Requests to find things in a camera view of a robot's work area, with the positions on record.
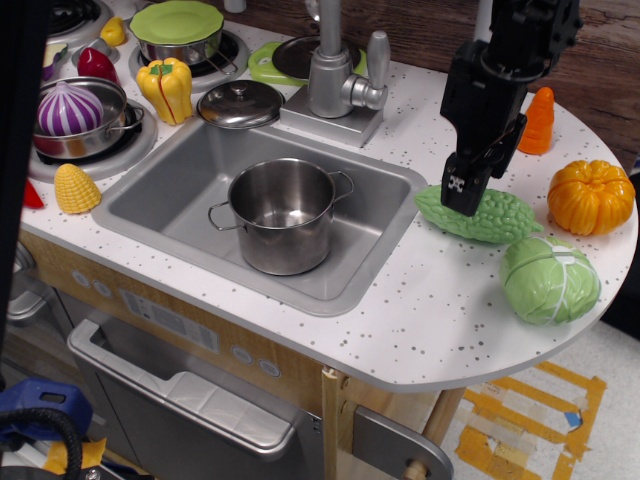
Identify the orange toy pumpkin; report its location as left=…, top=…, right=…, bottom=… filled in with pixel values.
left=547, top=160, right=636, bottom=236

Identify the green bumpy toy squash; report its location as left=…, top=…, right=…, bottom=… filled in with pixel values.
left=414, top=185, right=544, bottom=244

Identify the grey toy sink basin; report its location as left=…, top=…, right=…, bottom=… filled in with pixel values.
left=92, top=120, right=427, bottom=316

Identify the green plate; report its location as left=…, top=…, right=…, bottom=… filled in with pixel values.
left=130, top=1, right=224, bottom=45

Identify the steel pan under plate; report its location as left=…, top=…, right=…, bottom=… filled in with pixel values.
left=138, top=29, right=238, bottom=76

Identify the yellow toy bell pepper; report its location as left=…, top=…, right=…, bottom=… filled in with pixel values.
left=136, top=57, right=192, bottom=126

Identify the steel pot on burner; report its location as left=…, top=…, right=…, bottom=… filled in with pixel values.
left=32, top=77, right=145, bottom=160

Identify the blue clamp tool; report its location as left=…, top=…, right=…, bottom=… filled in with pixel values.
left=1, top=378, right=93, bottom=443

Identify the green toy cabbage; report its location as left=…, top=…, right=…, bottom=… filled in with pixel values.
left=499, top=237, right=601, bottom=326

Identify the steel pot lid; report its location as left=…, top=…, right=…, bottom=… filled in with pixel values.
left=197, top=80, right=285, bottom=129

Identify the grey cabinet door panel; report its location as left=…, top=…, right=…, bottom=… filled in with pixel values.
left=352, top=406, right=454, bottom=479

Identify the yellow toy corn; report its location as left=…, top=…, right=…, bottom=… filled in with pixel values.
left=54, top=163, right=102, bottom=214

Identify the purple toy eggplant half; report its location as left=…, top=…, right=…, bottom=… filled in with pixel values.
left=41, top=43, right=68, bottom=80

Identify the purple striped toy onion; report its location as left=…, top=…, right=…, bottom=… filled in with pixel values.
left=37, top=82, right=104, bottom=136

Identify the black cable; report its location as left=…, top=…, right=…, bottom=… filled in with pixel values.
left=0, top=407, right=84, bottom=480

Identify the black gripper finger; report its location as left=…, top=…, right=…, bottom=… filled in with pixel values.
left=441, top=153, right=492, bottom=217

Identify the small yellow toy vegetable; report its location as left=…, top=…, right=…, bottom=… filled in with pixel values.
left=100, top=16, right=127, bottom=47

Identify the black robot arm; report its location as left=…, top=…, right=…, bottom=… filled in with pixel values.
left=440, top=1, right=583, bottom=216

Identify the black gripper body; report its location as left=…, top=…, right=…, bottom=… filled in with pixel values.
left=440, top=40, right=527, bottom=179

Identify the orange toy carrot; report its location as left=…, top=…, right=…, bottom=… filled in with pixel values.
left=518, top=87, right=555, bottom=155

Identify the red toy chili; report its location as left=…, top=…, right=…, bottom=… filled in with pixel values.
left=23, top=179, right=44, bottom=210

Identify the grey metal pole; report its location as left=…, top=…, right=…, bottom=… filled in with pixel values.
left=473, top=0, right=493, bottom=42

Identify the grey toy oven door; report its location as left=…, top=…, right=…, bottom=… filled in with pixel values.
left=68, top=319, right=324, bottom=479

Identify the red toy pepper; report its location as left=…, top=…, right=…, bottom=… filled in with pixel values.
left=77, top=47, right=120, bottom=85

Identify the silver toy faucet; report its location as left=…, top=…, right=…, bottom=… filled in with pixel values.
left=280, top=0, right=391, bottom=147

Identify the steel pot in sink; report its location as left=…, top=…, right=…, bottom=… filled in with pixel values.
left=207, top=158, right=355, bottom=276

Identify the top left stove burner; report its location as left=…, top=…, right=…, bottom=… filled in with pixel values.
left=47, top=0, right=113, bottom=48

